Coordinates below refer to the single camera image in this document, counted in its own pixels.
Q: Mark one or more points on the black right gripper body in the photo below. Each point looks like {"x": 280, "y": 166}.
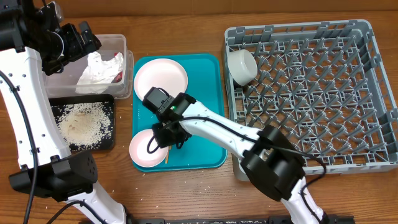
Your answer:
{"x": 171, "y": 135}

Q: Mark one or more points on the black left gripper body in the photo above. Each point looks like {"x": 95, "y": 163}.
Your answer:
{"x": 63, "y": 47}

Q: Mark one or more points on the white napkin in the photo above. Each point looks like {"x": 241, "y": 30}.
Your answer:
{"x": 98, "y": 74}

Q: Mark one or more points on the red snack wrapper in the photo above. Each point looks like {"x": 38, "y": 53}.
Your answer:
{"x": 119, "y": 76}

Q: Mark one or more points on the white rice pile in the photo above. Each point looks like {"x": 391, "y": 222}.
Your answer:
{"x": 85, "y": 126}

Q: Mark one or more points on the grey rice bowl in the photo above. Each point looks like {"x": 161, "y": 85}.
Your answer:
{"x": 242, "y": 66}

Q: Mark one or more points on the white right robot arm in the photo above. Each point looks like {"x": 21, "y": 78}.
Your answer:
{"x": 272, "y": 164}

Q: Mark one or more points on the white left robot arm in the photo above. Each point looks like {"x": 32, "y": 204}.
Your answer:
{"x": 36, "y": 43}

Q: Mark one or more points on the clear plastic waste bin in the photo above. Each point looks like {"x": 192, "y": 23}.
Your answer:
{"x": 64, "y": 84}

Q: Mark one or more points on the grey dishwasher rack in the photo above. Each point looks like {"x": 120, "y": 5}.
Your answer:
{"x": 324, "y": 85}

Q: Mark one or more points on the wooden chopstick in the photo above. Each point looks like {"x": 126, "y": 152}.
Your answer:
{"x": 167, "y": 156}

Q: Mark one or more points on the small pink plate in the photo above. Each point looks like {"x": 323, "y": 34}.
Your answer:
{"x": 138, "y": 150}

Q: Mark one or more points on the large pink plate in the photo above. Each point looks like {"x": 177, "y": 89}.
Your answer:
{"x": 163, "y": 73}

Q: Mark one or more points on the teal serving tray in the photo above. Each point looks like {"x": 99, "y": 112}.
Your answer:
{"x": 204, "y": 84}

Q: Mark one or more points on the black rail bar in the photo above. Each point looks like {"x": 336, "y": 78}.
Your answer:
{"x": 269, "y": 220}

